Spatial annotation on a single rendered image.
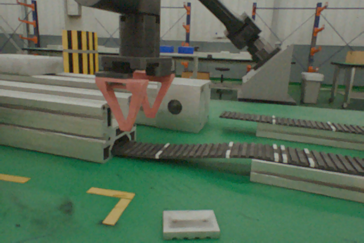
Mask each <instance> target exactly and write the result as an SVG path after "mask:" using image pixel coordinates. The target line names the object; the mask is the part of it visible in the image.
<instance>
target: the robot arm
mask: <svg viewBox="0 0 364 243"><path fill-rule="evenodd" d="M74 1H75V2H77V3H78V4H80V5H81V6H85V7H91V8H94V9H100V10H103V11H108V12H112V13H117V14H121V15H119V16H118V19H119V55H107V56H100V61H101V66H102V67H103V71H102V72H95V81H96V84H97V86H98V88H99V90H100V91H101V93H102V95H103V96H104V98H105V99H106V101H107V103H108V105H109V106H110V108H111V110H112V112H113V115H114V116H115V118H116V120H117V122H118V124H119V127H120V129H121V130H122V131H131V130H132V128H133V124H134V122H135V120H136V118H137V115H138V112H139V109H140V106H141V104H142V107H143V110H144V113H145V116H146V117H147V118H155V116H156V112H157V111H158V109H159V108H160V105H161V103H162V101H163V98H164V96H165V95H166V93H167V91H168V88H169V86H170V85H171V84H172V82H173V80H174V78H175V70H172V57H160V7H161V0H74ZM199 1H200V2H201V3H202V5H203V6H204V7H205V8H206V9H208V10H209V11H210V12H211V13H212V14H213V15H214V16H215V17H216V18H217V19H218V20H220V21H221V22H222V23H223V25H224V26H225V28H226V29H225V30H224V35H225V36H226V37H227V38H228V39H229V40H230V41H231V42H232V43H233V44H234V46H235V47H236V48H237V49H238V50H241V49H244V48H245V47H246V46H248V49H247V51H248V52H249V54H250V55H251V59H252V60H253V61H254V62H255V64H253V66H252V69H253V70H254V71H256V70H257V69H259V67H261V66H262V65H263V64H264V63H265V62H268V61H269V60H270V59H271V58H272V57H273V56H274V55H275V54H277V53H278V52H280V51H281V50H282V48H281V47H280V46H279V45H277V46H276V47H273V46H272V45H271V44H270V43H269V42H266V41H265V39H263V38H262V36H261V37H260V33H261V32H262V30H261V29H260V27H259V26H258V24H257V23H256V22H255V21H254V20H253V19H252V18H251V17H250V16H249V15H248V14H247V13H246V12H245V11H244V12H243V13H242V14H241V15H240V16H239V14H237V13H235V12H234V11H233V10H231V9H230V8H228V7H227V5H226V4H225V3H224V2H223V1H222V0H199ZM134 70H143V71H144V70H145V72H142V71H137V72H134ZM149 82H156V83H161V84H162V85H161V87H160V90H159V92H158V94H157V97H156V99H155V101H154V104H153V106H152V108H150V104H149V101H148V95H147V92H146V88H147V87H148V83H149ZM113 88H117V89H127V90H129V91H130V92H131V93H132V95H131V101H130V108H129V113H128V116H127V120H125V119H124V117H123V114H122V111H121V108H120V106H119V103H118V100H117V97H116V95H115V92H114V90H113Z"/></svg>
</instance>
